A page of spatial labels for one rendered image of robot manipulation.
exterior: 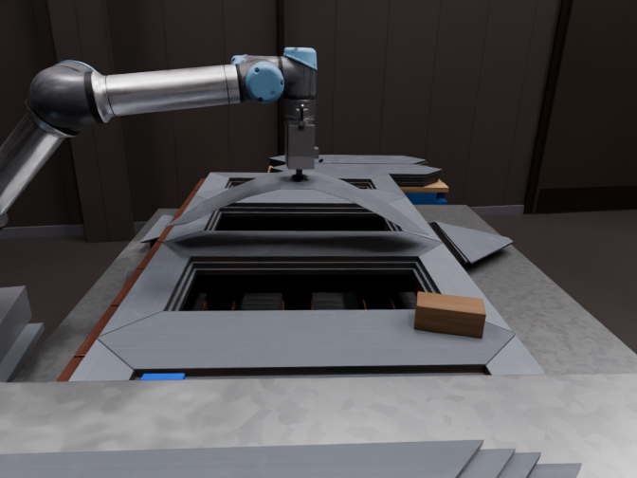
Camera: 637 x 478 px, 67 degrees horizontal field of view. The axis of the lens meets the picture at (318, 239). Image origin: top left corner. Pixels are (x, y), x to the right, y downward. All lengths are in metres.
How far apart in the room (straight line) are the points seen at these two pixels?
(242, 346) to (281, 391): 0.41
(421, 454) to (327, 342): 0.51
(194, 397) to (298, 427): 0.10
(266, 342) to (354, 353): 0.15
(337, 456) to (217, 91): 0.77
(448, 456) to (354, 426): 0.08
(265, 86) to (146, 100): 0.23
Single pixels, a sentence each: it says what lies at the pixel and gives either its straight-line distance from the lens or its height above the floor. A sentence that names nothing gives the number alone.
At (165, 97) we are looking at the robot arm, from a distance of 0.99.
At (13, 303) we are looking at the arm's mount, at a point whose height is 0.76.
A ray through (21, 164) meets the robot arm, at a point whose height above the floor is 1.09.
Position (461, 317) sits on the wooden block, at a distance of 0.89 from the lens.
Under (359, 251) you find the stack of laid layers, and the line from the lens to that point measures 1.22.
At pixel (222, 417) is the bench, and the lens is 0.42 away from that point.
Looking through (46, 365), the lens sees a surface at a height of 0.68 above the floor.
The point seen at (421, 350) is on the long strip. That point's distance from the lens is 0.85.
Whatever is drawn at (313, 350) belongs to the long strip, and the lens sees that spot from 0.83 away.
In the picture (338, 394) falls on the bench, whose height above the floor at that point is 1.05.
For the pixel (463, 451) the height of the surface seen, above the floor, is 1.07.
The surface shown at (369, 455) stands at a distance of 0.36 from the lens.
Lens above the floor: 1.33
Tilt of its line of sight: 21 degrees down
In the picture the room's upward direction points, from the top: 1 degrees clockwise
